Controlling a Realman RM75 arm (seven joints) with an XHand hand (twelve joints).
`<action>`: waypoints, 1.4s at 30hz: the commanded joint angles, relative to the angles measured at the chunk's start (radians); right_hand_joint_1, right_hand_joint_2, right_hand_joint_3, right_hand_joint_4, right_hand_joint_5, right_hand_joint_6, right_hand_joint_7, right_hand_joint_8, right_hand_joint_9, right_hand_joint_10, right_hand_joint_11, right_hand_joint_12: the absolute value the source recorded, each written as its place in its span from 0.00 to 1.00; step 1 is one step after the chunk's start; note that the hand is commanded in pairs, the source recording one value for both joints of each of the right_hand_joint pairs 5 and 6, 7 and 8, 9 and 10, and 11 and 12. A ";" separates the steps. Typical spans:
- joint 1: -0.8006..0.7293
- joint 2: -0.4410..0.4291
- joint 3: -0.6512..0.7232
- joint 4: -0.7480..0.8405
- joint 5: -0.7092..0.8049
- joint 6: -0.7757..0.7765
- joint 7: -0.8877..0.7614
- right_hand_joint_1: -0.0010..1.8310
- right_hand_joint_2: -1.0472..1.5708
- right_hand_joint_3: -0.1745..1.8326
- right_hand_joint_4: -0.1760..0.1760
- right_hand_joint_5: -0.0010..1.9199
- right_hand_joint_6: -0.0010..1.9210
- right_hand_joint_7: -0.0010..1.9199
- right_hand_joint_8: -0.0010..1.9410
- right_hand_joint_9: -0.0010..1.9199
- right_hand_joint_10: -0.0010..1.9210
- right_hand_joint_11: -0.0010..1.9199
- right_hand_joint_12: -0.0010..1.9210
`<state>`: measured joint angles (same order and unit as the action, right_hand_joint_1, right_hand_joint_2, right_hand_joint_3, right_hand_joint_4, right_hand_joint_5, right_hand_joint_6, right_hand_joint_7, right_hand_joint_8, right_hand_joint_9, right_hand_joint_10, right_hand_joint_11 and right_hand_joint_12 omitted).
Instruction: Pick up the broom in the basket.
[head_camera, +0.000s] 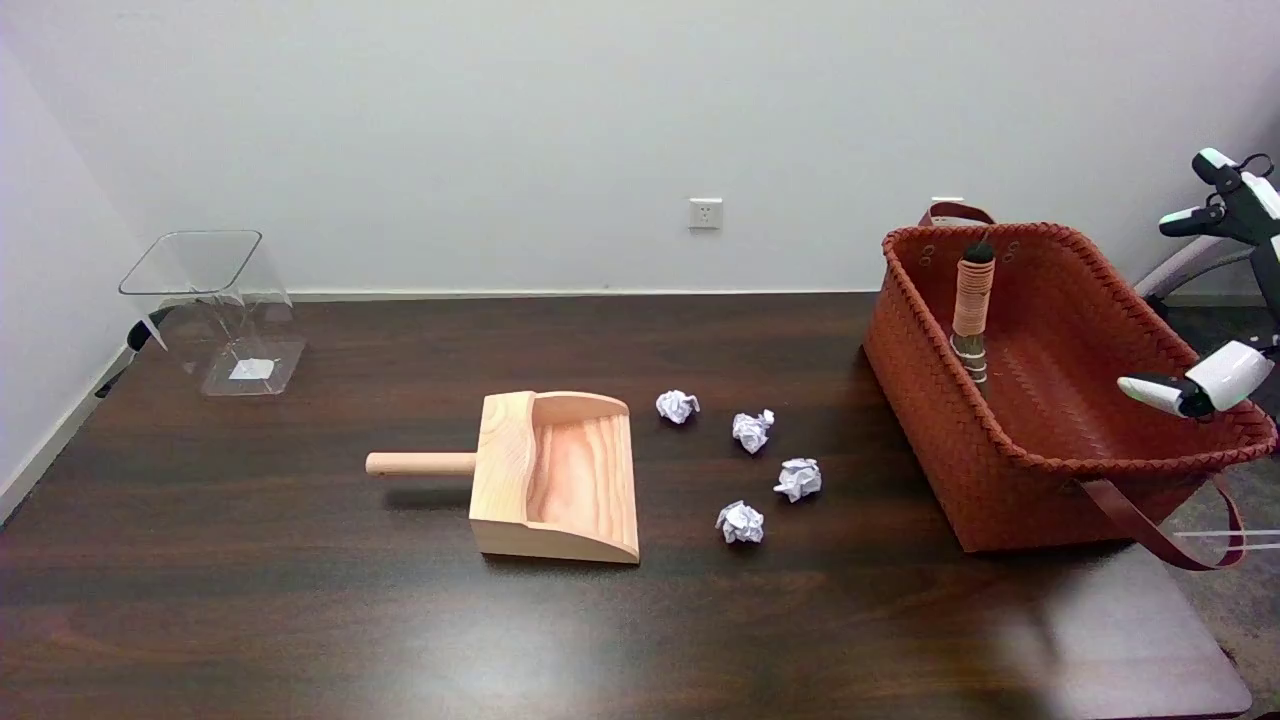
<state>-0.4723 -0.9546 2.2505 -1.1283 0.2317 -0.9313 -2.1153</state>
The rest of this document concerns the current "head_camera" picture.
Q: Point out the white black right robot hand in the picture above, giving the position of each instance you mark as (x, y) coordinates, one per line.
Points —
(1235, 372)

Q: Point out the straw hand broom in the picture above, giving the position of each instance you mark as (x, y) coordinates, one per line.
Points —
(973, 290)

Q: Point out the red-brown woven basket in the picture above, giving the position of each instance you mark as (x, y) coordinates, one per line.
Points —
(1010, 470)

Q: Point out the crumpled white paper ball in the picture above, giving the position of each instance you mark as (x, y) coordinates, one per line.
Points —
(677, 406)
(752, 430)
(798, 479)
(740, 522)

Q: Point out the wooden dustpan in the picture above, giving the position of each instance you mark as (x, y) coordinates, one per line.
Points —
(560, 480)

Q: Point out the clear plastic bin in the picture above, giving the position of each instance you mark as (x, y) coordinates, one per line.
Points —
(235, 330)

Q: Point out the grey curved chair frame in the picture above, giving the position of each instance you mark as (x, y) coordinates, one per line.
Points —
(1185, 262)

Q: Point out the white wall socket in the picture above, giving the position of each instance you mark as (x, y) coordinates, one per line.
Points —
(705, 213)

